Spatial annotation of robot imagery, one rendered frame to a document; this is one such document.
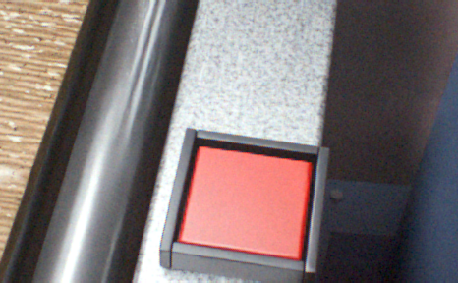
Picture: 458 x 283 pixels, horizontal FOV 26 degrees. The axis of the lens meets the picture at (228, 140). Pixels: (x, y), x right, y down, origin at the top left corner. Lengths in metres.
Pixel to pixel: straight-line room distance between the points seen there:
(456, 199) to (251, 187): 0.77
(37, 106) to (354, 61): 1.35
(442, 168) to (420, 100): 0.57
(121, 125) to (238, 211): 0.09
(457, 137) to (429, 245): 0.21
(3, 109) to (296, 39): 0.18
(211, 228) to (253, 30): 0.15
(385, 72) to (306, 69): 1.26
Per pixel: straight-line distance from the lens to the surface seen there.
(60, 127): 0.55
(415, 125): 1.76
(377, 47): 1.87
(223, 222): 0.49
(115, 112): 0.54
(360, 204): 1.62
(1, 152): 0.51
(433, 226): 1.31
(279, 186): 0.50
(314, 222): 0.49
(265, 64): 0.57
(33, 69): 0.54
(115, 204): 0.51
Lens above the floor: 1.34
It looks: 52 degrees down
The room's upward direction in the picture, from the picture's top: 4 degrees clockwise
